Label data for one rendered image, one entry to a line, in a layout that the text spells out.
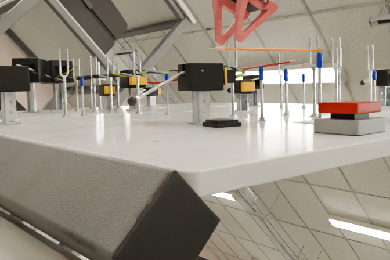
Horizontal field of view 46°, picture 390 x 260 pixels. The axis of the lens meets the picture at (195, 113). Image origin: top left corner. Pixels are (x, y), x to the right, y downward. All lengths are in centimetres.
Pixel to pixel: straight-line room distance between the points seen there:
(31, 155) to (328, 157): 27
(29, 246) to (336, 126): 33
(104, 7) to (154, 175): 151
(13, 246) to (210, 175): 23
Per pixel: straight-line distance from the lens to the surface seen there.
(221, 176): 31
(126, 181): 31
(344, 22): 362
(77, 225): 31
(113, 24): 178
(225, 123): 61
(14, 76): 84
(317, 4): 361
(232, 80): 70
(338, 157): 41
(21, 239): 46
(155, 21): 205
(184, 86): 67
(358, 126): 50
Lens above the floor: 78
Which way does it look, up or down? 25 degrees up
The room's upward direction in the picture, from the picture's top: 37 degrees clockwise
